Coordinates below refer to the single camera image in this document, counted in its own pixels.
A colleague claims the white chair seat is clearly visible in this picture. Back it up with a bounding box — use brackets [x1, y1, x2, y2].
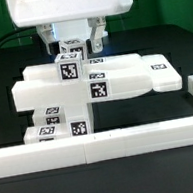
[64, 103, 94, 137]

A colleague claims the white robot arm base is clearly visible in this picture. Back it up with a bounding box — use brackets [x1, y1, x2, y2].
[46, 14, 111, 55]

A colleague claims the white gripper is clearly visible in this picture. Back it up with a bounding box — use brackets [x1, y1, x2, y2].
[5, 0, 133, 55]

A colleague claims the white tagged cube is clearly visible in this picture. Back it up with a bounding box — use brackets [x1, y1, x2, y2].
[54, 52, 83, 83]
[59, 38, 87, 60]

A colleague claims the white U-shaped obstacle fence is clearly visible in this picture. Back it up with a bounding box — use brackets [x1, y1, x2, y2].
[0, 75, 193, 180]

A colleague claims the black cable bundle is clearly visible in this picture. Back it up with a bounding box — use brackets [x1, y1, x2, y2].
[0, 25, 42, 51]

